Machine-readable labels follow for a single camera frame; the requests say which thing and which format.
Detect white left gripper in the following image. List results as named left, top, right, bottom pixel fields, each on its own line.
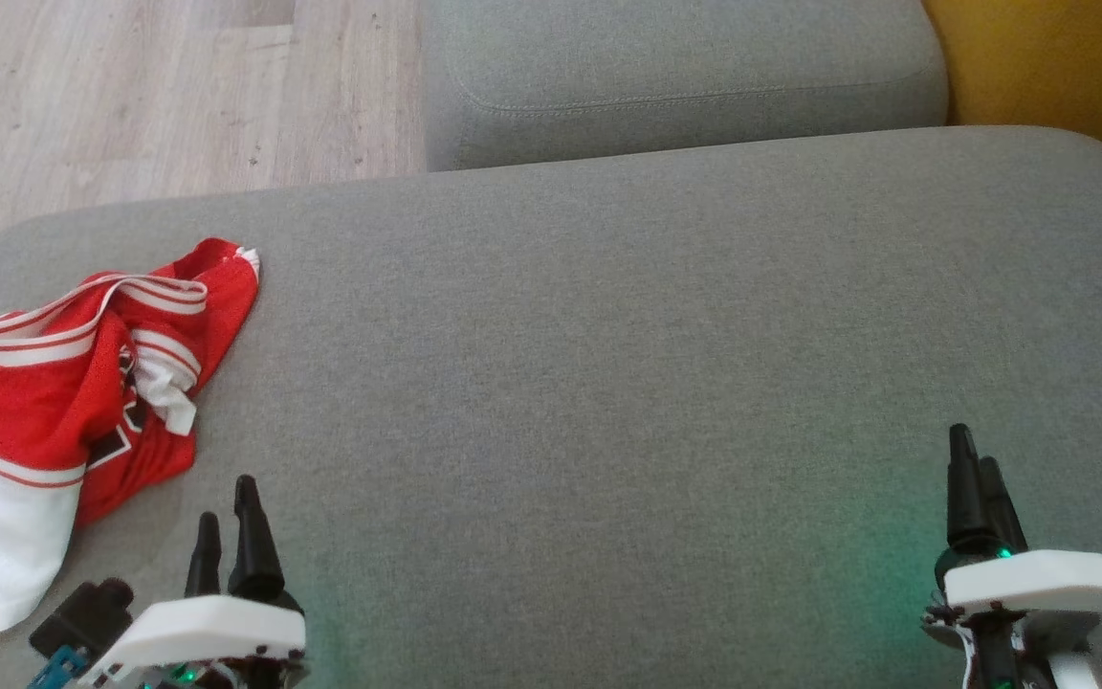
left=82, top=475, right=309, bottom=689

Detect grey sofa seat cushion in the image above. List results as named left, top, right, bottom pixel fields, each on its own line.
left=420, top=0, right=950, bottom=173

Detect red and white sports shorts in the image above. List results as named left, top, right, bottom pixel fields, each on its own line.
left=0, top=237, right=261, bottom=637

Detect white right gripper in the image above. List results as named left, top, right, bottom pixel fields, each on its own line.
left=922, top=423, right=1102, bottom=689

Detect large grey sofa cushion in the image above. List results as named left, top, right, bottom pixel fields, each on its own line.
left=0, top=125, right=1102, bottom=689

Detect wide yellow sofa backrest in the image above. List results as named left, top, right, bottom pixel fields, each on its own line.
left=922, top=0, right=1102, bottom=189

